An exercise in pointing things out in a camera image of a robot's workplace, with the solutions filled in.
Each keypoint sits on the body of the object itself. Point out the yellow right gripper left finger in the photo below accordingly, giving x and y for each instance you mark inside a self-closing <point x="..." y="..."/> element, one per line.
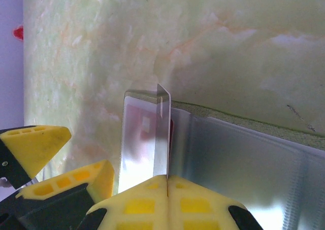
<point x="142" y="204"/>

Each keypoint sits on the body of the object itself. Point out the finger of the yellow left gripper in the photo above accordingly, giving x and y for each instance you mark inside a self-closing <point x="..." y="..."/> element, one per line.
<point x="33" y="148"/>
<point x="76" y="181"/>

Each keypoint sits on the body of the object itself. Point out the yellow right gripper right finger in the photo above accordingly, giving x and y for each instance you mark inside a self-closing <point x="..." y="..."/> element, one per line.
<point x="198" y="207"/>

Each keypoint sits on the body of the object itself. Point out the olive card holder clear sleeves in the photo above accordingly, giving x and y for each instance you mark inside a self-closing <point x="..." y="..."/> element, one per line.
<point x="241" y="164"/>

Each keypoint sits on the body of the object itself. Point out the red VIP card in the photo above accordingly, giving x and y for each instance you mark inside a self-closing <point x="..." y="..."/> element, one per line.
<point x="162" y="138"/>

